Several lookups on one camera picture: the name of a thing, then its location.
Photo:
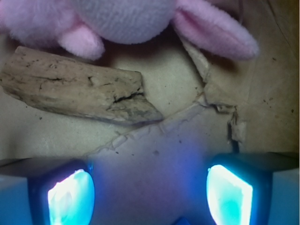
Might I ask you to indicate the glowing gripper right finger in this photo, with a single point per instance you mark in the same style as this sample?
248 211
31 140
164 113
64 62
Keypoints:
254 188

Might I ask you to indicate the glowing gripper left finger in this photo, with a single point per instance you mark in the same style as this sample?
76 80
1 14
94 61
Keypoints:
46 191

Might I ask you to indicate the brown paper bag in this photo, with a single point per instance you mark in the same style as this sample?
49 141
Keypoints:
152 175

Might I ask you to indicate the brown wood piece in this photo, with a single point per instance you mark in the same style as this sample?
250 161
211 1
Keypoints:
63 85

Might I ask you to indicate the pink plush bunny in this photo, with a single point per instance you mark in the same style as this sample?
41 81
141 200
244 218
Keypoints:
79 26

